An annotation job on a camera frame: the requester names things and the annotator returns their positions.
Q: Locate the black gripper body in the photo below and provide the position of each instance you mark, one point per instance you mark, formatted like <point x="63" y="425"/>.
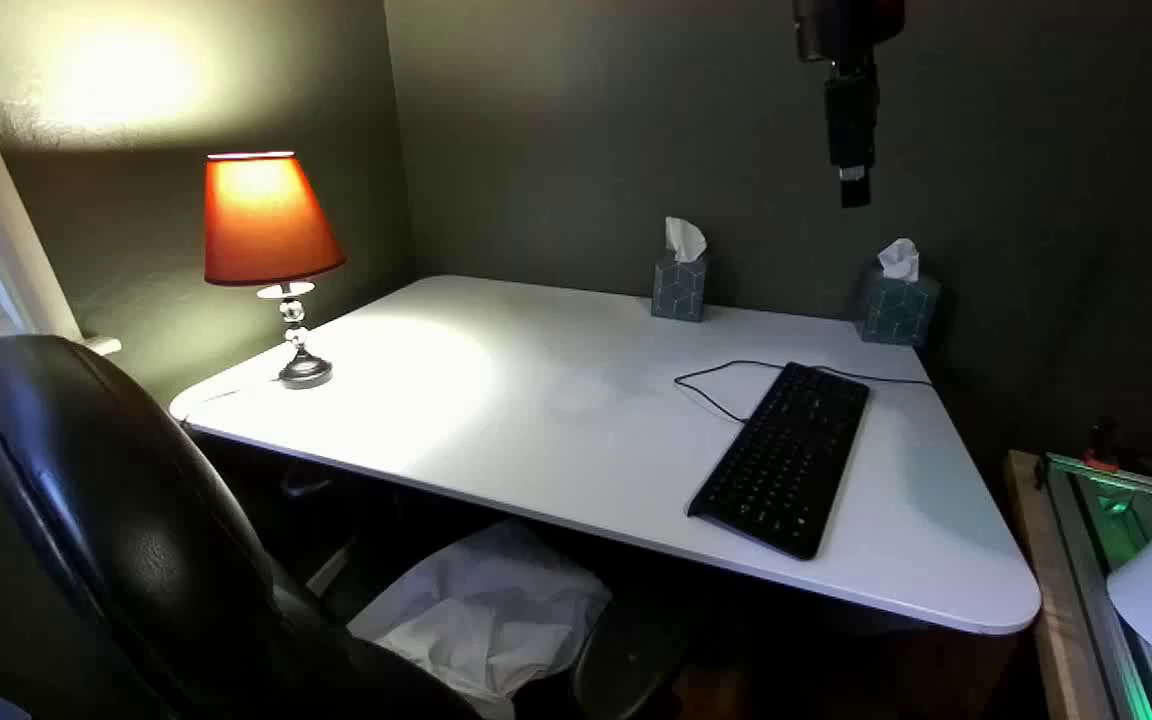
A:
<point x="854" y="112"/>

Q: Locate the black computer keyboard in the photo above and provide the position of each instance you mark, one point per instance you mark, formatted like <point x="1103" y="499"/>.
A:
<point x="782" y="461"/>

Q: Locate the blue patterned tissue box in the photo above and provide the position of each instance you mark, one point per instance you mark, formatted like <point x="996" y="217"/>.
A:
<point x="899" y="309"/>

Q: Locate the grey tissue box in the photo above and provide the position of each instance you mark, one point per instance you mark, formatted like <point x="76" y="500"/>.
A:
<point x="677" y="287"/>

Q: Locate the orange shade table lamp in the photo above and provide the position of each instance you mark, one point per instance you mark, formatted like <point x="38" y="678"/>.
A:
<point x="264" y="223"/>

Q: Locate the black leather office chair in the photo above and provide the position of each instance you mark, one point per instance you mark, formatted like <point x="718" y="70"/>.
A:
<point x="139" y="533"/>

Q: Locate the wooden stand with metal rail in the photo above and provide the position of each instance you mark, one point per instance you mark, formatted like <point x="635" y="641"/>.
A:
<point x="1070" y="585"/>

